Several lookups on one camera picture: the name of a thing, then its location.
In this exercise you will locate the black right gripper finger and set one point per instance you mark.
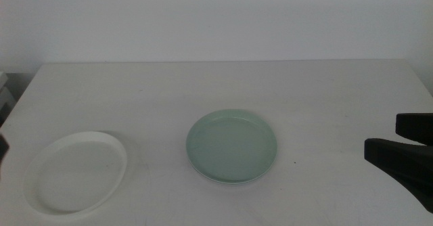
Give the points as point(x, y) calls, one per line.
point(406, 165)
point(416, 128)

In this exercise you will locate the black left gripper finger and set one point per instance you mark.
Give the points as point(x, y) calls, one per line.
point(3, 148)

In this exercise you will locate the white shallow bowl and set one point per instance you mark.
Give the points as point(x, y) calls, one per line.
point(74, 175)

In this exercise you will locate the pale green shallow bowl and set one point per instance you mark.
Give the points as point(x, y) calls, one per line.
point(231, 148)

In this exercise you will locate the grey shallow bowl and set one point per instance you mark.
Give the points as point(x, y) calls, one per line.
point(233, 184)

